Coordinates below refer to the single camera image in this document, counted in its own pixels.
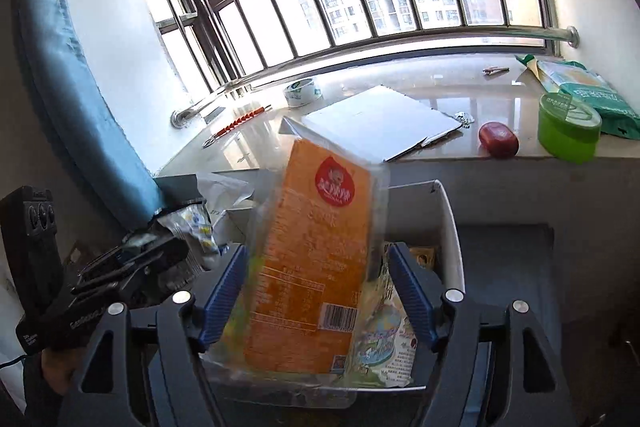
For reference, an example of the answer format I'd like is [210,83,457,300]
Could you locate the green round container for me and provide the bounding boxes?
[537,93,602,165]

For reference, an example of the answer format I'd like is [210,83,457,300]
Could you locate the white tissue pack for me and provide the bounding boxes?
[197,172,256,218]

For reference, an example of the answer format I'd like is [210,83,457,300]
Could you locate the person's left hand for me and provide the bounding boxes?
[41,348,83,395]

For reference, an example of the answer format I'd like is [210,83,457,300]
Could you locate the metal window guard rail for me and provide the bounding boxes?
[95,0,578,128]

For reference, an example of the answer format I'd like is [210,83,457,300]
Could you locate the clear tape roll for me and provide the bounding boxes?
[283,78,322,108]

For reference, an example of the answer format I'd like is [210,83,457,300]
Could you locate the white cardboard box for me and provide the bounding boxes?
[220,179,467,408]

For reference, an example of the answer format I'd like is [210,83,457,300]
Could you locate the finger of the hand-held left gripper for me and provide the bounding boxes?
[70,237,191,308]
[77,232,173,280]

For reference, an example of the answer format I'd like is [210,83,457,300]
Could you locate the red beaded stick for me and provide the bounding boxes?
[201,104,273,149]

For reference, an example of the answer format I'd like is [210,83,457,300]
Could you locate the pile of mixed snack bags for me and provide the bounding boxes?
[222,241,441,390]

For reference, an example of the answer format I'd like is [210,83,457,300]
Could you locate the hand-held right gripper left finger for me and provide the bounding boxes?
[57,244,251,427]

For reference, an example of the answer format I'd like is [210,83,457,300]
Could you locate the orange snack packet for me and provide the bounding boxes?
[200,116,391,410]

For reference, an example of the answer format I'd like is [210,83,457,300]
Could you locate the green plastic bag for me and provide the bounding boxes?
[515,54,640,138]

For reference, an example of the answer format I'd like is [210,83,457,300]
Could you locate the red oval object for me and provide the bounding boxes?
[478,122,519,158]

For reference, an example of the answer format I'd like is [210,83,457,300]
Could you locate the blue curtain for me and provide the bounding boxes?
[12,0,166,228]

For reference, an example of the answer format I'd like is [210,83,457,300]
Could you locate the small clear snack packet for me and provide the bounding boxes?
[150,202,231,270]

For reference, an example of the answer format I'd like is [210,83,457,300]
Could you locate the white cardboard sheet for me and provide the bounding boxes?
[301,84,463,164]

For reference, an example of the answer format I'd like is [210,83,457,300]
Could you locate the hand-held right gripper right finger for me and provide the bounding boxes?
[387,242,581,427]

